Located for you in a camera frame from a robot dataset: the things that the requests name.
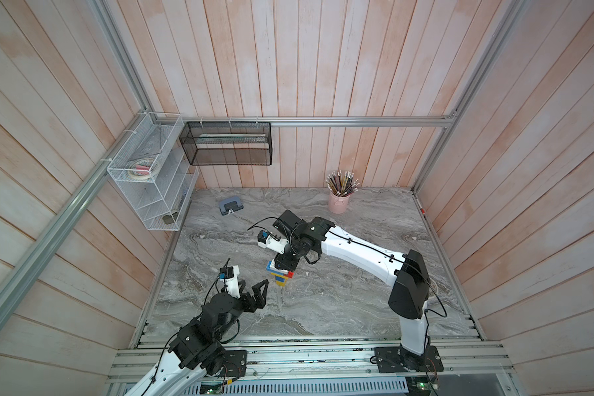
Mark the yellow long lego brick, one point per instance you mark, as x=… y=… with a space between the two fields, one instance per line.
x=281 y=279

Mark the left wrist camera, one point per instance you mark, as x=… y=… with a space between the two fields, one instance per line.
x=229 y=276

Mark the blue grey stapler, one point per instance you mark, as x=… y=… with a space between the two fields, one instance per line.
x=230 y=205

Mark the tape roll on shelf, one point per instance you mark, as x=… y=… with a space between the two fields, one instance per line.
x=143 y=169

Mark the white wire shelf rack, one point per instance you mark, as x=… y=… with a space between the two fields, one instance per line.
x=161 y=202

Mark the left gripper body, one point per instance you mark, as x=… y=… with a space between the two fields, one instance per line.
x=247 y=305

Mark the black mesh basket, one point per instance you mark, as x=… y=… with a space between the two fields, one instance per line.
x=227 y=143

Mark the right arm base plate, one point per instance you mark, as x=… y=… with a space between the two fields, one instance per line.
x=395 y=359

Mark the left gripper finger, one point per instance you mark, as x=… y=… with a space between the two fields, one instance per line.
x=260 y=294
x=241 y=288

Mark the white lego plate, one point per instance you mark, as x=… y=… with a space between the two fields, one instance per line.
x=276 y=265

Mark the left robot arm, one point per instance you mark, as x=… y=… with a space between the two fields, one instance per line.
x=197 y=349

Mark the pink pencil cup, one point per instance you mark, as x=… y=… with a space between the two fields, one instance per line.
x=338 y=204

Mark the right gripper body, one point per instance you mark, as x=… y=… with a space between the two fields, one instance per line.
x=290 y=257

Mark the blue lego brick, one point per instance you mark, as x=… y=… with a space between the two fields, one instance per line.
x=271 y=268

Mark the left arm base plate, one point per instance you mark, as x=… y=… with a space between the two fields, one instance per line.
x=231 y=364

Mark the bundle of pencils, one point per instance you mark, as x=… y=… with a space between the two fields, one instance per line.
x=342 y=183

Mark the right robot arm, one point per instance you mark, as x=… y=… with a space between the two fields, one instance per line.
x=405 y=273

